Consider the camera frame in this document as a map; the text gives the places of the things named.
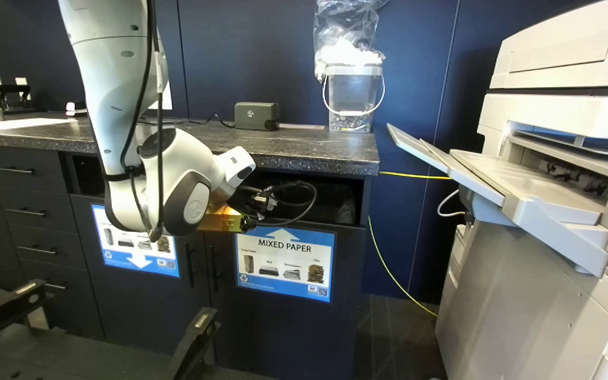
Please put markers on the clear plastic bucket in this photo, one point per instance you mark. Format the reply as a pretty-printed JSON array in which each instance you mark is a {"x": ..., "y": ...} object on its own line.
[{"x": 351, "y": 95}]

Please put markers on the mixed paper sign down arrow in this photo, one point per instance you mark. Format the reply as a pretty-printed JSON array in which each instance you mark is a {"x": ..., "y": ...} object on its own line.
[{"x": 136, "y": 263}]

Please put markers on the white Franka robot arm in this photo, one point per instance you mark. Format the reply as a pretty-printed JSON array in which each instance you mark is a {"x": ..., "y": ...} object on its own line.
[{"x": 115, "y": 85}]

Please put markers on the black cabinet drawer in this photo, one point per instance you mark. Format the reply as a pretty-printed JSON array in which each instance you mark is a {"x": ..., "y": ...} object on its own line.
[
  {"x": 40, "y": 250},
  {"x": 31, "y": 211},
  {"x": 61, "y": 303},
  {"x": 21, "y": 170}
]

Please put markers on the black cabinet door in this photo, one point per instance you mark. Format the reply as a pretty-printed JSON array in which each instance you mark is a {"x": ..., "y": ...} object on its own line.
[
  {"x": 142, "y": 309},
  {"x": 284, "y": 339}
]

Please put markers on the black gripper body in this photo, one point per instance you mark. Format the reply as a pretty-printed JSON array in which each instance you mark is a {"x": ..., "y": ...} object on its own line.
[{"x": 254, "y": 202}]

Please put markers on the white desktop device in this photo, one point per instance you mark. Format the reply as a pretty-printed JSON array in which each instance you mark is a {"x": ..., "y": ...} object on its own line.
[{"x": 71, "y": 110}]

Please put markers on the mixed paper sign up arrow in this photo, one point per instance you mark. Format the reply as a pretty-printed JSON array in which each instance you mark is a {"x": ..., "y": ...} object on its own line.
[{"x": 284, "y": 267}]

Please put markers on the amber camera mount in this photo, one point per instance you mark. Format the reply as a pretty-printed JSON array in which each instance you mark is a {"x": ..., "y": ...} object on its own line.
[{"x": 220, "y": 221}]

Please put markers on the tiny white wall plate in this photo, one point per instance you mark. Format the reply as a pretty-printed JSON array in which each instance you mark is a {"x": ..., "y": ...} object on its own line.
[{"x": 21, "y": 82}]

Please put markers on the black clamp bar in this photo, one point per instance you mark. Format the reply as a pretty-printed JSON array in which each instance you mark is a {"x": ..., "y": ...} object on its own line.
[
  {"x": 194, "y": 345},
  {"x": 5, "y": 306}
]

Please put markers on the small grey box device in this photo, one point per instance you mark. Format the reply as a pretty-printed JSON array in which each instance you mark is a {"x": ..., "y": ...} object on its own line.
[{"x": 254, "y": 114}]

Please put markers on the crumpled clear plastic bag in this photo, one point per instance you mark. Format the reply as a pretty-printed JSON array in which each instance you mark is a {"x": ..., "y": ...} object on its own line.
[{"x": 347, "y": 29}]

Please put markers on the small tan card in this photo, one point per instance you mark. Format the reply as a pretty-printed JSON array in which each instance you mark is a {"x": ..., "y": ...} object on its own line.
[{"x": 304, "y": 127}]

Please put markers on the white office printer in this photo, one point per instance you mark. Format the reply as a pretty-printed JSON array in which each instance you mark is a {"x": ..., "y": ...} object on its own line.
[{"x": 529, "y": 296}]

